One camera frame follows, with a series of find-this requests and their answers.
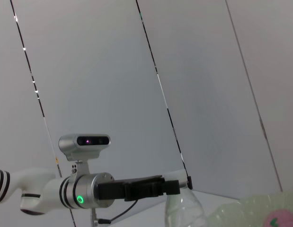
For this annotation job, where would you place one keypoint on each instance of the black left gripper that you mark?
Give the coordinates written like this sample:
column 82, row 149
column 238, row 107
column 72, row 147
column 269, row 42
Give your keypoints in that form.
column 132, row 189

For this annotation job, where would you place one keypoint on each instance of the clear green-label water bottle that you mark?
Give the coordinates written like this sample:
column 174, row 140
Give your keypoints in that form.
column 184, row 210

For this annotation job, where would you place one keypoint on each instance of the pink toy peach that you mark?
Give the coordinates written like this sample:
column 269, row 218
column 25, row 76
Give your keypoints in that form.
column 283, row 218

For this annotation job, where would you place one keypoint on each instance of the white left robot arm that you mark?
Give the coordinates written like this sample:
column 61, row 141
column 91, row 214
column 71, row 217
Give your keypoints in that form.
column 42, row 186

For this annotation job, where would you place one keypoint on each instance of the translucent green fruit plate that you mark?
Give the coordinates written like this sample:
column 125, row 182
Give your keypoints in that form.
column 243, row 208

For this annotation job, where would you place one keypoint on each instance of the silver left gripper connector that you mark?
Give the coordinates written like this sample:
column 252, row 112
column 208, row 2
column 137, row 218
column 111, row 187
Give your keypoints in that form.
column 94, row 216

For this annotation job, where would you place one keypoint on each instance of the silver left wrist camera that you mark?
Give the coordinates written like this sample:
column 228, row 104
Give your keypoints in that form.
column 84, row 142

